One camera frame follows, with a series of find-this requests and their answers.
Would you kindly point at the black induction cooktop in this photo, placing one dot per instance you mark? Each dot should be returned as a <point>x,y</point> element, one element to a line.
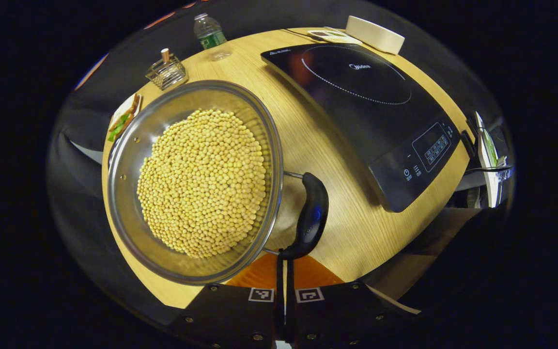
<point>366,116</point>

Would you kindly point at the clear plastic water bottle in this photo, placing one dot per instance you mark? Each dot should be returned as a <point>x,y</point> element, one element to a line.
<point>209,35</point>

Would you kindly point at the white toaster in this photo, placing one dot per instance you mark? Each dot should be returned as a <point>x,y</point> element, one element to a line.
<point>375,35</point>

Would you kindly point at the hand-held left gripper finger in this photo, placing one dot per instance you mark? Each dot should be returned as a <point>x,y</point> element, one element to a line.
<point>290,300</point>
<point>279,300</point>

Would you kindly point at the sandwich with lettuce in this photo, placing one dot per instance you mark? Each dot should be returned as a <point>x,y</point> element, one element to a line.
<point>123,118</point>

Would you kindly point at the pile of yellow soybeans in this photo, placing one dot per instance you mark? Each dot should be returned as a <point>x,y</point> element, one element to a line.
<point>201,184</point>

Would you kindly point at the white green printed sheet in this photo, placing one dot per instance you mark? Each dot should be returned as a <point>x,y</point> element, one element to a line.
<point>488,160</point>

